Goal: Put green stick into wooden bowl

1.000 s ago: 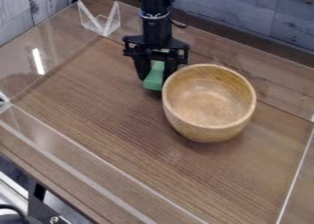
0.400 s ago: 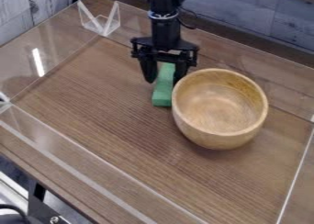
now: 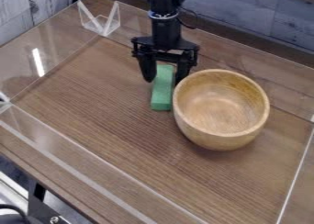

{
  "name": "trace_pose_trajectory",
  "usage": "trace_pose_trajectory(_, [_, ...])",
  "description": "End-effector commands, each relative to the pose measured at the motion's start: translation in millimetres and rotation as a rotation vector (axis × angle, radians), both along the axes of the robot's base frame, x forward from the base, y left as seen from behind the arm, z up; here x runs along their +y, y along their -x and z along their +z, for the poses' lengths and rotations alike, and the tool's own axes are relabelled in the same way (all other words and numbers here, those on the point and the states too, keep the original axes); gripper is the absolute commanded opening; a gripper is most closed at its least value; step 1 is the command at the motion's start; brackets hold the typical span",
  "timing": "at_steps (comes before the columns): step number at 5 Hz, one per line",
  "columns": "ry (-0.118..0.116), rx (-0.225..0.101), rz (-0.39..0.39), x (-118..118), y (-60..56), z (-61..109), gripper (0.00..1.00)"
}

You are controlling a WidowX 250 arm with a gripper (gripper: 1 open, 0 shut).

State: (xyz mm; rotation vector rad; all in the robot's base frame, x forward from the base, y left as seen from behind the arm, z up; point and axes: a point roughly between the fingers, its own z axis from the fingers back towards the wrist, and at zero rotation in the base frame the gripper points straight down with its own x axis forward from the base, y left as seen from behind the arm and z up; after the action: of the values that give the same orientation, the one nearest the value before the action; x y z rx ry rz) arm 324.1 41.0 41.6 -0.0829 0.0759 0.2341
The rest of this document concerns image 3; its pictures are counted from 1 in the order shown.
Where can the black table leg bracket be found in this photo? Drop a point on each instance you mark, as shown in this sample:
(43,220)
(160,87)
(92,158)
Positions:
(39,211)

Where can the clear acrylic front wall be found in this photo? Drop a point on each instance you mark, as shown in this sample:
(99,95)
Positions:
(96,187)

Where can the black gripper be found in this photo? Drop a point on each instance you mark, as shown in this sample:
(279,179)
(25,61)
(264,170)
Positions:
(147,53)

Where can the wooden bowl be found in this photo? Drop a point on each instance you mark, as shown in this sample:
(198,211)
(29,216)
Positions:
(220,109)

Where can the clear acrylic corner bracket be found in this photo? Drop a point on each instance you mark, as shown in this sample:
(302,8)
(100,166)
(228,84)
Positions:
(100,24)

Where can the green rectangular stick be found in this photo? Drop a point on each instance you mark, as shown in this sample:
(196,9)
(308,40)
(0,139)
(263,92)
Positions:
(161,89)

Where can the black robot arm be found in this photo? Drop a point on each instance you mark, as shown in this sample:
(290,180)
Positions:
(165,23)

